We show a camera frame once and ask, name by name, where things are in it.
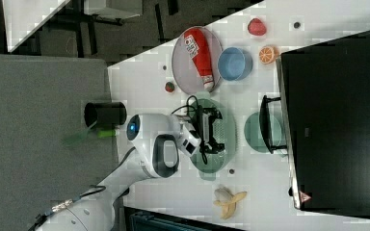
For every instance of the black round pot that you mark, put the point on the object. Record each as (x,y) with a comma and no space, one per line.
(105,115)

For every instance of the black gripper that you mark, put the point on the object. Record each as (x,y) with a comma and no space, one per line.
(206,119)

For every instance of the small red strawberry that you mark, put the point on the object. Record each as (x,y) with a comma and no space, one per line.
(169,87)

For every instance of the pink round plate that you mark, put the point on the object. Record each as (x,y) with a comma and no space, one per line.
(183,69)

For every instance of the black toaster oven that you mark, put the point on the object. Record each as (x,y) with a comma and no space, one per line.
(325,103)

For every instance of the blue bowl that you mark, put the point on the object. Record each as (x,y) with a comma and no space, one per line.
(234,64)

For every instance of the large red strawberry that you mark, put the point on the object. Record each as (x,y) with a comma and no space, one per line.
(256,27)

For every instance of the dark blue crate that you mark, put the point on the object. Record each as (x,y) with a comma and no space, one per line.
(142,220)

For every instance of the green mug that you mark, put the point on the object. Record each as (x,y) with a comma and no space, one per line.
(253,136)

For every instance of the peeled banana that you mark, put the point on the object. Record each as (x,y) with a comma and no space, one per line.
(227,201)

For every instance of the green spatula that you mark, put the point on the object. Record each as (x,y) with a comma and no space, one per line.
(90,131)

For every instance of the red ketchup bottle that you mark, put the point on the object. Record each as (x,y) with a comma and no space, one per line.
(199,52)

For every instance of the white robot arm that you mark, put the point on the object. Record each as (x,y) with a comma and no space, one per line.
(157,141)

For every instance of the orange slice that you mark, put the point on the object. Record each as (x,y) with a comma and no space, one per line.
(268,54)

